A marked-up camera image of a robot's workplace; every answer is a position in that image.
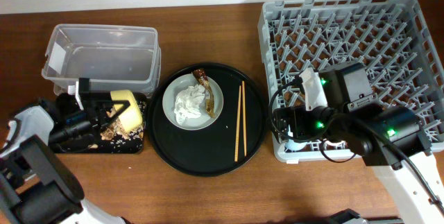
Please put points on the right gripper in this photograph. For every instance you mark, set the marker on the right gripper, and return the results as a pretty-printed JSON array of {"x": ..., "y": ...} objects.
[{"x": 297, "y": 115}]

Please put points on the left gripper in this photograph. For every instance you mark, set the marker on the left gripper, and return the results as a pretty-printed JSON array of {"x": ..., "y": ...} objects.
[{"x": 92, "y": 105}]

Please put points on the blue cup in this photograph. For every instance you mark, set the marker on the blue cup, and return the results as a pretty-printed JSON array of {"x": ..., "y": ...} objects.
[{"x": 291, "y": 146}]

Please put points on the food scraps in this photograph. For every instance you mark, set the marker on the food scraps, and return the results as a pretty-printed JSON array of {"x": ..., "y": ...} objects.
[{"x": 114, "y": 140}]

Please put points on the yellow bowl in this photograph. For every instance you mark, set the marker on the yellow bowl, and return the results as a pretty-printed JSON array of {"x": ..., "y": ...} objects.
[{"x": 132, "y": 117}]

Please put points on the pink cup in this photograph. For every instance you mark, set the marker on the pink cup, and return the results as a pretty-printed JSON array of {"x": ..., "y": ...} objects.
[{"x": 329, "y": 145}]

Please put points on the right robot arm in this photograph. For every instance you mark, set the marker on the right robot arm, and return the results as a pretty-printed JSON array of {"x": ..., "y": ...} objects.
[{"x": 338, "y": 104}]

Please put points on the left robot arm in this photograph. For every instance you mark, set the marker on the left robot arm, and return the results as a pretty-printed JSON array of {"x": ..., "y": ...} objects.
[{"x": 36, "y": 187}]

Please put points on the grey dishwasher rack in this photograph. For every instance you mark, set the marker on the grey dishwasher rack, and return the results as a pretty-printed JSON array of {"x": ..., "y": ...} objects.
[{"x": 389, "y": 37}]

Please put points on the black rectangular tray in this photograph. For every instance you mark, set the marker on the black rectangular tray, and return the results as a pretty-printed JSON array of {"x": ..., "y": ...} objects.
[{"x": 76, "y": 139}]

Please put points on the clear plastic bin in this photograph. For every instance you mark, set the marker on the clear plastic bin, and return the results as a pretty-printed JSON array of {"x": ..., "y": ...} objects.
[{"x": 112, "y": 57}]

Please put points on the round black serving tray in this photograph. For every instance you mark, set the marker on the round black serving tray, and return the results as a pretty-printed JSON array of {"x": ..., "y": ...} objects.
[{"x": 210, "y": 151}]

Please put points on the right wooden chopstick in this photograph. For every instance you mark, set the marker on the right wooden chopstick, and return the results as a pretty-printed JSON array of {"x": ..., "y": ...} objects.
[{"x": 243, "y": 95}]

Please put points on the grey plate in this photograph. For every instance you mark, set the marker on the grey plate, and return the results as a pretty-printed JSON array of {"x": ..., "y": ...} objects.
[{"x": 182, "y": 83}]

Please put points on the crumpled white tissue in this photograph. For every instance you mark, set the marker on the crumpled white tissue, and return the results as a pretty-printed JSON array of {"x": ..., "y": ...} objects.
[{"x": 187, "y": 103}]

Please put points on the brown snack wrapper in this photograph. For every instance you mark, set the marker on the brown snack wrapper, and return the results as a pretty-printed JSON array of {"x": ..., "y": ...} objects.
[{"x": 201, "y": 77}]

